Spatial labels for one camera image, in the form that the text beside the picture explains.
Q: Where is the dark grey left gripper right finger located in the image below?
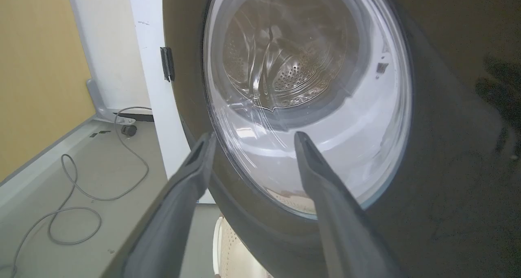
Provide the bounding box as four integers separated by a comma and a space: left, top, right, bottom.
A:
294, 131, 407, 278

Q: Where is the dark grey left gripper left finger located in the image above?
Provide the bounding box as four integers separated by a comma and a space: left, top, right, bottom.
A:
101, 131, 217, 278

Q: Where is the dark washing machine door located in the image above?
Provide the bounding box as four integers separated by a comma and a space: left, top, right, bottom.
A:
162, 0, 521, 278

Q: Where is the white washing machine body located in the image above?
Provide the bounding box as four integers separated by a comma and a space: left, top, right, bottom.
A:
128, 0, 216, 204

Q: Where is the black door hinge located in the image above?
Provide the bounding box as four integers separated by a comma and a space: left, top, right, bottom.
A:
160, 47, 175, 82

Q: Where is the white laundry basket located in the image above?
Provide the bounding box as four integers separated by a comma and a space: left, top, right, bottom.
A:
212, 216, 274, 278

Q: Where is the grey metal stand leg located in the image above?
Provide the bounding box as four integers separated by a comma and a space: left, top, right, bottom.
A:
86, 79, 136, 125

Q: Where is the grey floor cable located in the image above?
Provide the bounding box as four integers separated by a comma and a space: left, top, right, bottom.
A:
0, 106, 153, 278

